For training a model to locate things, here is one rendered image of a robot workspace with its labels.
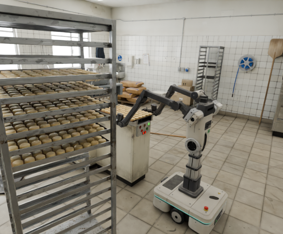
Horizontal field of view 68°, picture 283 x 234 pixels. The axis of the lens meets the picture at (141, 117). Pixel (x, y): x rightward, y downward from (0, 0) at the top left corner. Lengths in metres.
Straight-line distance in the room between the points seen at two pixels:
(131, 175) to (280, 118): 3.54
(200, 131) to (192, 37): 4.76
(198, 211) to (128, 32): 6.37
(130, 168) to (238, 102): 4.28
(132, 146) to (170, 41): 4.76
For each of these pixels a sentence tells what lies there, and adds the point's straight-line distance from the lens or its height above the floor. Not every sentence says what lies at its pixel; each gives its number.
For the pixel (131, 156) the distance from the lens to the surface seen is 2.54.
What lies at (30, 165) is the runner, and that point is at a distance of 1.30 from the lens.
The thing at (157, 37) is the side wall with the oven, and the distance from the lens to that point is 6.98.
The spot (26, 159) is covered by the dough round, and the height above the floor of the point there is 1.06.
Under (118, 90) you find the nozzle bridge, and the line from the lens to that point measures 3.13.
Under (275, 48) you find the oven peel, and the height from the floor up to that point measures 1.81.
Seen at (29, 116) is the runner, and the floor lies 1.32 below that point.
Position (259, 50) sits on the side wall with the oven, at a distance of 6.10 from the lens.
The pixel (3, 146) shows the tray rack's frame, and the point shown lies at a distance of 1.20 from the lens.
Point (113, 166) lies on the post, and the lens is 1.51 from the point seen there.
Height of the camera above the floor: 1.66
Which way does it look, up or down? 18 degrees down
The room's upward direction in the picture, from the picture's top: 2 degrees clockwise
